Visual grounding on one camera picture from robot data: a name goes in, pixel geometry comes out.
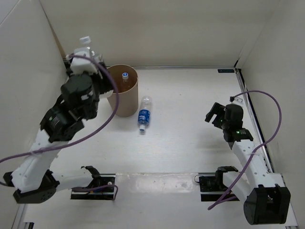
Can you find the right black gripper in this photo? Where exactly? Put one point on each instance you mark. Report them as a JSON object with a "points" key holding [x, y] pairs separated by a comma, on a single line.
{"points": [[217, 109]]}

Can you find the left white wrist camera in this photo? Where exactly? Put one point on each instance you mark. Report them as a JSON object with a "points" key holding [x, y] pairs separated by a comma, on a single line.
{"points": [[80, 65]]}

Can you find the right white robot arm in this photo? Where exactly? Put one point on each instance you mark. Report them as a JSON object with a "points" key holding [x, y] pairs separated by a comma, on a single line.
{"points": [[264, 201]]}

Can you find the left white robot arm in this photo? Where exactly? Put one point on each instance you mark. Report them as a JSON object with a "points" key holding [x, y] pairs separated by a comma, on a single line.
{"points": [[33, 180]]}

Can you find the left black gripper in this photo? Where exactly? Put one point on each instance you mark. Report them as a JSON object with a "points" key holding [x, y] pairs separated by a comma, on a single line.
{"points": [[106, 85]]}

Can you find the orange plastic bottle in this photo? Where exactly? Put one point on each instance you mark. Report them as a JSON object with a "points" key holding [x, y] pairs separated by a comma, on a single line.
{"points": [[125, 83]]}

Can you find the right blue corner label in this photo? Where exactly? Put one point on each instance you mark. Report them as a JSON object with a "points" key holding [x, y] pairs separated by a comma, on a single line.
{"points": [[226, 71]]}

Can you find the brown cylindrical bin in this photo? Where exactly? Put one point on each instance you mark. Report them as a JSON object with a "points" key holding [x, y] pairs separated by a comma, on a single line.
{"points": [[129, 100]]}

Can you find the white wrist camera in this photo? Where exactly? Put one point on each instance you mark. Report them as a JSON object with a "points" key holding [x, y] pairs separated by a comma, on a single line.
{"points": [[237, 100], [80, 65]]}

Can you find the blue label plastic bottle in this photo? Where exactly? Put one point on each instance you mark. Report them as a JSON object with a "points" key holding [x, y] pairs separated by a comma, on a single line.
{"points": [[144, 113]]}

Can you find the clear white-label plastic bottle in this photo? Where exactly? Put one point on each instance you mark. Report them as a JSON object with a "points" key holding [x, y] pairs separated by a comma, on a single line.
{"points": [[86, 46]]}

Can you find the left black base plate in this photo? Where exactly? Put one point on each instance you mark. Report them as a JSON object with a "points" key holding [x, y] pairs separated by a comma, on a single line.
{"points": [[102, 188]]}

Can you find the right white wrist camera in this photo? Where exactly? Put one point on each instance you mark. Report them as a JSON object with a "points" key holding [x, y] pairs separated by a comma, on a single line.
{"points": [[237, 100]]}

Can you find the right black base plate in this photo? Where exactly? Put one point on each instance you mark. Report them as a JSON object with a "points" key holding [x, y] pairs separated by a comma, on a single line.
{"points": [[210, 190]]}

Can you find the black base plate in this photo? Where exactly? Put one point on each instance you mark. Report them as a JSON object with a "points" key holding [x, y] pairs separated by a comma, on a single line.
{"points": [[102, 188], [210, 190]]}

